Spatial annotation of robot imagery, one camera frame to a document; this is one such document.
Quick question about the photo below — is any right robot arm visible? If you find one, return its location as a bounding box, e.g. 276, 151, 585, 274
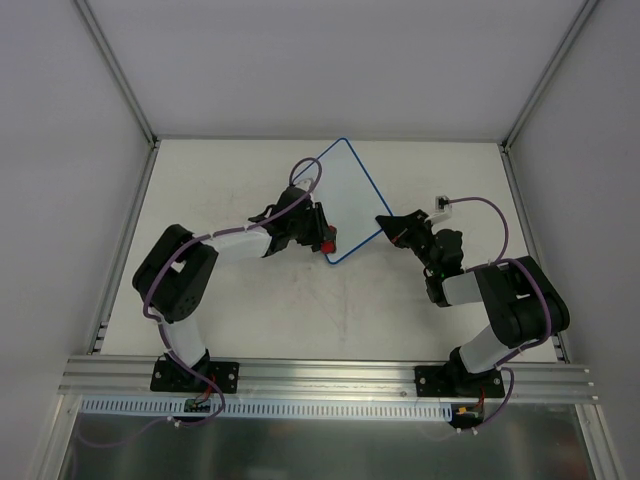
376, 210, 570, 399

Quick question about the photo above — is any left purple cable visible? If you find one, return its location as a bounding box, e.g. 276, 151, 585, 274
74, 157, 324, 446

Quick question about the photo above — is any white slotted cable duct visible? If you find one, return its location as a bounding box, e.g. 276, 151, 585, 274
79, 395, 453, 423

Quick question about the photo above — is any red bone-shaped eraser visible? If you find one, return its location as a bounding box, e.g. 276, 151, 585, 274
320, 225, 337, 255

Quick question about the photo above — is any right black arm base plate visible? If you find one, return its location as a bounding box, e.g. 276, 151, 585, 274
414, 364, 505, 399

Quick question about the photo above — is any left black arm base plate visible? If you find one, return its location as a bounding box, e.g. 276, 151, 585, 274
150, 356, 240, 394

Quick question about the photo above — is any left aluminium frame post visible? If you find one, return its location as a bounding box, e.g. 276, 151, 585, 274
69, 0, 160, 147

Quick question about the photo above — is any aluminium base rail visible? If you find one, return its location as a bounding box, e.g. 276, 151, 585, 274
58, 355, 599, 404

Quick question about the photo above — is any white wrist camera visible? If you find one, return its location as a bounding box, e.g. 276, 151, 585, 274
292, 177, 316, 193
427, 195, 452, 225

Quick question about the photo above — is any blue framed whiteboard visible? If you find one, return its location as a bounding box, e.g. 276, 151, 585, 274
290, 138, 392, 265

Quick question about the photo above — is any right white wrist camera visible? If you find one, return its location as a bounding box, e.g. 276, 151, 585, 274
427, 195, 452, 225

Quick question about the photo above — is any aluminium frame post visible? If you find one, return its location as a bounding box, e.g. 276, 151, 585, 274
69, 0, 160, 147
501, 0, 601, 151

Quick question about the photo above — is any right aluminium frame post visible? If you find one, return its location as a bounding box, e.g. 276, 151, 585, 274
501, 0, 601, 151

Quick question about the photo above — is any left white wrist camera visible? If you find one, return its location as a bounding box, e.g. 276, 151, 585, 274
292, 177, 316, 193

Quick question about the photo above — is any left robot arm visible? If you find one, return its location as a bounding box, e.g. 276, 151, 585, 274
132, 182, 337, 392

